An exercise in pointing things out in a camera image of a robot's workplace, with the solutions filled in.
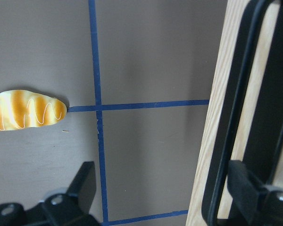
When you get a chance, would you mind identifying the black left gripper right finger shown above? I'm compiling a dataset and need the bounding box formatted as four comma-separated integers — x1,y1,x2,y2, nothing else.
227,160,283,226

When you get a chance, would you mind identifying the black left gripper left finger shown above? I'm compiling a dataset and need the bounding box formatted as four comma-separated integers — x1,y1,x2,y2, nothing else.
0,161,100,226

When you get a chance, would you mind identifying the black drawer handle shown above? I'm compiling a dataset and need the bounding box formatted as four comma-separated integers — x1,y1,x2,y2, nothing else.
201,0,283,226

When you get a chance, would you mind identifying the wooden drawer cabinet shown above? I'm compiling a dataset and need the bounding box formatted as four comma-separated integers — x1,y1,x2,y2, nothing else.
186,0,283,226

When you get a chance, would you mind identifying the toy bread loaf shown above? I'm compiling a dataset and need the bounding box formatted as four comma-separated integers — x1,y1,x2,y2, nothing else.
0,90,67,131

